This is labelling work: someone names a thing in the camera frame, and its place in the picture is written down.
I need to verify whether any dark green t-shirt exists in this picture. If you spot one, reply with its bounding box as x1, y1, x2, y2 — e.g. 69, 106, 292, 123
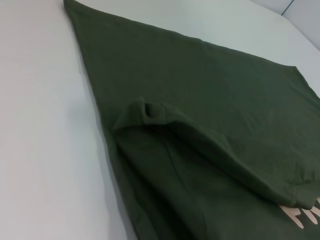
62, 0, 320, 240

